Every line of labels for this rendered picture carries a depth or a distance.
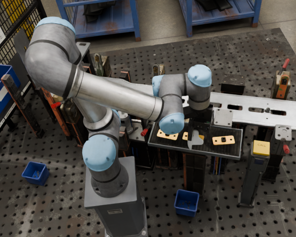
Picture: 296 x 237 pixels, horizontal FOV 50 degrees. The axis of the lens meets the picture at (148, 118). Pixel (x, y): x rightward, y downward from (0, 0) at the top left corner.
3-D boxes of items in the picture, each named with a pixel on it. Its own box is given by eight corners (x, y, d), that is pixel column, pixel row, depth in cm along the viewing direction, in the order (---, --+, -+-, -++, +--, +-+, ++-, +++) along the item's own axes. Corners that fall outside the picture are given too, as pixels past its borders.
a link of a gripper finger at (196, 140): (200, 155, 121) (204, 132, 118) (185, 151, 123) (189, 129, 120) (202, 152, 124) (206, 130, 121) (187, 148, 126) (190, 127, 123)
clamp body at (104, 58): (122, 94, 216) (112, 53, 190) (116, 107, 209) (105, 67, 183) (109, 93, 218) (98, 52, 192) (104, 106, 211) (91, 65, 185)
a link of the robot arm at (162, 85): (151, 94, 99) (187, 91, 99) (151, 70, 107) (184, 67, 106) (154, 111, 105) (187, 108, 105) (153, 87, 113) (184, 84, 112)
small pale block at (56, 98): (78, 134, 198) (60, 93, 170) (76, 138, 196) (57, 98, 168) (74, 133, 199) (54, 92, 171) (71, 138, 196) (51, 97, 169)
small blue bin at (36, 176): (51, 172, 182) (46, 163, 175) (44, 187, 176) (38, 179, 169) (35, 169, 185) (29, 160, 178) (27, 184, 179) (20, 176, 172)
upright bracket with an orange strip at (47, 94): (72, 138, 196) (43, 79, 158) (71, 140, 195) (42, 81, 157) (68, 138, 197) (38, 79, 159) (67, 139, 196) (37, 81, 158)
